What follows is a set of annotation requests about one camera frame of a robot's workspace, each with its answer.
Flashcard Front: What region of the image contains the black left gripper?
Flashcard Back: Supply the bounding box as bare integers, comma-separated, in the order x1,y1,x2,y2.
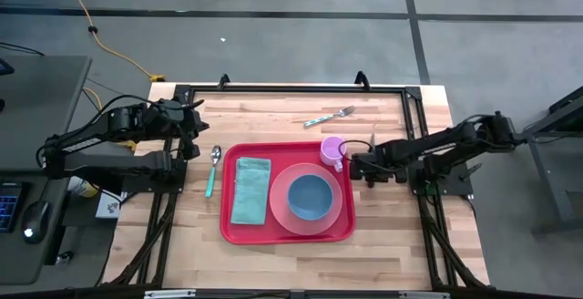
179,107,211,161

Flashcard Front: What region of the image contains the spoon with teal handle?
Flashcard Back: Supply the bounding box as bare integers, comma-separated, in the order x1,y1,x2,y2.
204,144,223,199

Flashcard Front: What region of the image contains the pink mug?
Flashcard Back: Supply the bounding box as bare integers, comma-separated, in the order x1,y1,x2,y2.
319,135,348,173

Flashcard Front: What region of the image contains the fork with patterned handle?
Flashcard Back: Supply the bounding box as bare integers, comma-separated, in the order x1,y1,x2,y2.
303,105,356,129

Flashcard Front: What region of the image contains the blue bowl grey outside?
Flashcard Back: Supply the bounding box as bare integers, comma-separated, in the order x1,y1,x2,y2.
286,173,334,222

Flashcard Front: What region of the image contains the teal napkin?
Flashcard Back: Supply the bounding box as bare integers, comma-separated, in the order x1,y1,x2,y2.
230,156,272,226

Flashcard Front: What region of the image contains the pink plate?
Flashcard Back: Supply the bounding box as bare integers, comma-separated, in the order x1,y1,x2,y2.
269,162,343,237

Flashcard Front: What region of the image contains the red plastic tray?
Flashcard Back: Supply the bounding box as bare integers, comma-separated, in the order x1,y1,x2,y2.
220,141,357,246

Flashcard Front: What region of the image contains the small white box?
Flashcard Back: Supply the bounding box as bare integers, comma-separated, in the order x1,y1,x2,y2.
94,190,127,221

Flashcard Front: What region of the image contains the grey side desk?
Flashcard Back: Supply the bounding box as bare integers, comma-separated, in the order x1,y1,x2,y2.
0,55,92,286

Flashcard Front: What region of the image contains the black metal stand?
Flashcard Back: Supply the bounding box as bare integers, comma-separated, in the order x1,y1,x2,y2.
527,84,583,236

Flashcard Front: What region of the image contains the black computer mouse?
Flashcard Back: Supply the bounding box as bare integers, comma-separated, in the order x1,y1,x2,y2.
21,200,51,245

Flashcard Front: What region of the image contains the backlit keyboard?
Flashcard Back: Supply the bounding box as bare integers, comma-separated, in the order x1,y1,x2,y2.
0,182,24,234

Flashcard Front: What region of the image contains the black aluminium table frame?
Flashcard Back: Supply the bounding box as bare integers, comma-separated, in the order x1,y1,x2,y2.
102,82,491,291

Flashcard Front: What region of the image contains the yellow floor cable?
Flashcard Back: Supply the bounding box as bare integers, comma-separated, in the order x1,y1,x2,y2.
54,0,168,150

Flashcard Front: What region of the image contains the silver edge bracket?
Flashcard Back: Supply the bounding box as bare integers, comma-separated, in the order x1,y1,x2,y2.
143,289,197,299
398,291,452,299

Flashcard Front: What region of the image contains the black floor cable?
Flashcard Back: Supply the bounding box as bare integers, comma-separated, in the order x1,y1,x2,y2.
0,41,46,57

